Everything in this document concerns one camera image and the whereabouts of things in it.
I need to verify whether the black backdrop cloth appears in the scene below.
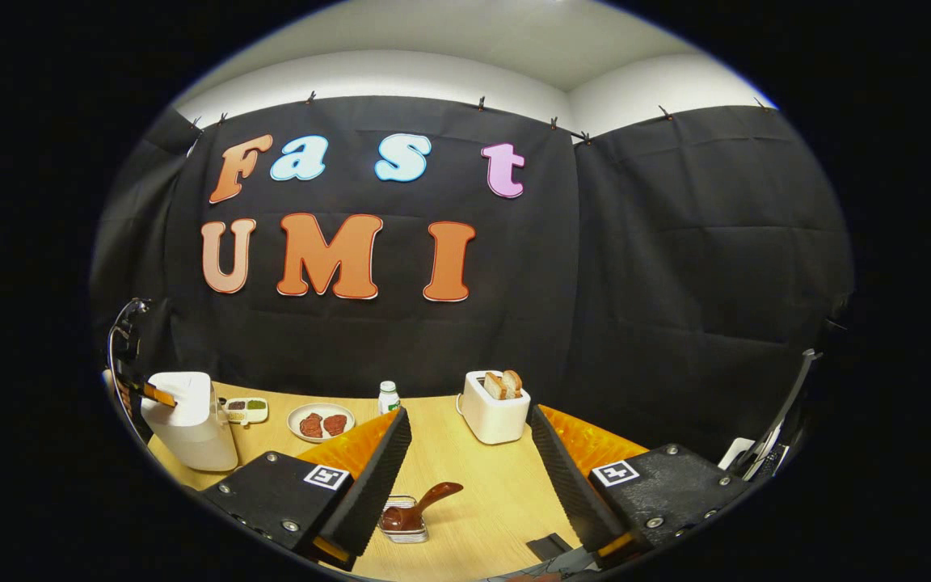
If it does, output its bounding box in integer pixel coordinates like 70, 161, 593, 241
90, 95, 856, 462

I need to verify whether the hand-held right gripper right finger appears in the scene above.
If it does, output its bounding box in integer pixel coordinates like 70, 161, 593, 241
530, 404, 761, 571

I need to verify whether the black flat block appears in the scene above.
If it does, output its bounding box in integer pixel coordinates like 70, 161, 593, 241
527, 533, 573, 563

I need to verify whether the brown wooden spoon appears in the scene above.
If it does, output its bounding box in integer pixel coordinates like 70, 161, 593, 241
382, 482, 465, 533

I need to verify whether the white rice cooker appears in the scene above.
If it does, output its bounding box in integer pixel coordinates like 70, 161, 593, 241
141, 372, 238, 472

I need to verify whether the clear glass chopstick holder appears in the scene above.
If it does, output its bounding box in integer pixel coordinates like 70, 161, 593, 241
379, 495, 431, 544

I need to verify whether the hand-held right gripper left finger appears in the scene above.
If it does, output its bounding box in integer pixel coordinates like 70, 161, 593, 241
200, 407, 414, 571

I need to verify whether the white toaster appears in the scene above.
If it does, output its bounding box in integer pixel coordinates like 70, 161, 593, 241
461, 371, 532, 445

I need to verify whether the white round plate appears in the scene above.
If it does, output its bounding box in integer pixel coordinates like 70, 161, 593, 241
287, 403, 356, 444

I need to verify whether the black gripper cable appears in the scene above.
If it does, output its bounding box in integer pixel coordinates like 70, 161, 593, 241
107, 297, 151, 381

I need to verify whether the white divided condiment dish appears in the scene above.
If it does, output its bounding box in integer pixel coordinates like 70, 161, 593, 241
219, 396, 269, 426

